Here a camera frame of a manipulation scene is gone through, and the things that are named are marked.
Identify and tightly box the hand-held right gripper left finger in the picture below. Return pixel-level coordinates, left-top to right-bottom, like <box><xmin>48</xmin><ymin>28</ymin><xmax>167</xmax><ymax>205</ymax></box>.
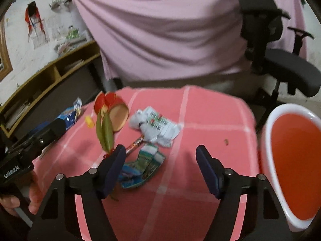
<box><xmin>30</xmin><ymin>144</ymin><xmax>127</xmax><ymax>241</ymax></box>

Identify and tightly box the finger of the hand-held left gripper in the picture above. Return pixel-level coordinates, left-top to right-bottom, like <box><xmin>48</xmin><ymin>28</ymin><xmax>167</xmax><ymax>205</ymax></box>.
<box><xmin>15</xmin><ymin>118</ymin><xmax>67</xmax><ymax>153</ymax></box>

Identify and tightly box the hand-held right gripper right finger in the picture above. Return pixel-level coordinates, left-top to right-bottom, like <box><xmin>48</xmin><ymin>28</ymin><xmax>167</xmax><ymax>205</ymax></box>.
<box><xmin>196</xmin><ymin>145</ymin><xmax>293</xmax><ymax>241</ymax></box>

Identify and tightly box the green and blue packet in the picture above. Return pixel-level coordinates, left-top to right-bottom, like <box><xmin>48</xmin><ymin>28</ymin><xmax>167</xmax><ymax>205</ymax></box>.
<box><xmin>118</xmin><ymin>144</ymin><xmax>166</xmax><ymax>189</ymax></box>

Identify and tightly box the red paper cup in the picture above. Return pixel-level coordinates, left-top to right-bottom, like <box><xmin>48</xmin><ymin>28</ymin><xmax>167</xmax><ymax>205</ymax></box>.
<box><xmin>94</xmin><ymin>92</ymin><xmax>129</xmax><ymax>133</ymax></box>

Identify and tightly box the red basin with white rim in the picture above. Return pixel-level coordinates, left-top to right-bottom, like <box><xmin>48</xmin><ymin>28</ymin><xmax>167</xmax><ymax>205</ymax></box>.
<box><xmin>259</xmin><ymin>103</ymin><xmax>321</xmax><ymax>231</ymax></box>

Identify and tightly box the person's left hand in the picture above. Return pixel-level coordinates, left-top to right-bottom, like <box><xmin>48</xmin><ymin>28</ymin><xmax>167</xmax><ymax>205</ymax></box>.
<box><xmin>0</xmin><ymin>171</ymin><xmax>45</xmax><ymax>216</ymax></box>

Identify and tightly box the blue cartoon book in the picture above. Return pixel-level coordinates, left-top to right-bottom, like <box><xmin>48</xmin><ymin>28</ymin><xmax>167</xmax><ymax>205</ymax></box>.
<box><xmin>54</xmin><ymin>107</ymin><xmax>81</xmax><ymax>131</ymax></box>

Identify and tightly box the orange striped stick wrapper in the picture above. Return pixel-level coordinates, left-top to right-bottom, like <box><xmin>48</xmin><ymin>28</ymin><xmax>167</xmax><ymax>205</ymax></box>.
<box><xmin>125</xmin><ymin>136</ymin><xmax>145</xmax><ymax>156</ymax></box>

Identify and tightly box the green leaf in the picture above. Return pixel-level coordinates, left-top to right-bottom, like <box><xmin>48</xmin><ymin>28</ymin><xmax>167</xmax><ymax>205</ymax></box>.
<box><xmin>96</xmin><ymin>109</ymin><xmax>106</xmax><ymax>142</ymax></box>
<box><xmin>102</xmin><ymin>113</ymin><xmax>115</xmax><ymax>153</ymax></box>

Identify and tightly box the pink checkered tablecloth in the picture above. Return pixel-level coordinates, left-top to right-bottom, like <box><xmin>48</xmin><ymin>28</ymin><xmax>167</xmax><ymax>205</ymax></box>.
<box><xmin>33</xmin><ymin>86</ymin><xmax>259</xmax><ymax>241</ymax></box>

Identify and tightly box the white printed crumpled wrapper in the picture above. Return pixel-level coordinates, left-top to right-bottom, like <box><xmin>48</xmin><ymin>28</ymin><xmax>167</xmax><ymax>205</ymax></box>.
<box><xmin>129</xmin><ymin>106</ymin><xmax>182</xmax><ymax>147</ymax></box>

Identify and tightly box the stack of white papers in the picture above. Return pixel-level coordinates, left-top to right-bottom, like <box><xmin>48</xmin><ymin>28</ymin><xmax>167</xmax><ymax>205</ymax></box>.
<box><xmin>64</xmin><ymin>60</ymin><xmax>84</xmax><ymax>72</ymax></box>

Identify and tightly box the black office chair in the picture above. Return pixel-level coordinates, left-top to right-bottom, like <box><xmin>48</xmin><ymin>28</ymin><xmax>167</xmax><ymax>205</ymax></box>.
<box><xmin>231</xmin><ymin>0</ymin><xmax>321</xmax><ymax>131</ymax></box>

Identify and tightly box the pink curtain cloth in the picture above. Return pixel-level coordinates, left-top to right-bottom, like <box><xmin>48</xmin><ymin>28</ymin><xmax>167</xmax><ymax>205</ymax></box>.
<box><xmin>71</xmin><ymin>0</ymin><xmax>308</xmax><ymax>81</ymax></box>

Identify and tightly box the wooden wall shelf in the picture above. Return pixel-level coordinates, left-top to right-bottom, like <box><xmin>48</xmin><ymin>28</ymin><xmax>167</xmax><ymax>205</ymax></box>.
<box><xmin>0</xmin><ymin>40</ymin><xmax>102</xmax><ymax>138</ymax></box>

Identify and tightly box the wooden picture frame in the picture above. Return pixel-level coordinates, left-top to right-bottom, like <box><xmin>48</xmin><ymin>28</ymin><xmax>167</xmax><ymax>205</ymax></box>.
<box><xmin>0</xmin><ymin>20</ymin><xmax>13</xmax><ymax>81</ymax></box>

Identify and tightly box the red tasselled wall ornament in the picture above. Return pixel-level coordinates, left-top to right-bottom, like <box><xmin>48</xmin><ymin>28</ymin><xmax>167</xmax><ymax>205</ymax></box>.
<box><xmin>24</xmin><ymin>1</ymin><xmax>47</xmax><ymax>42</ymax></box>

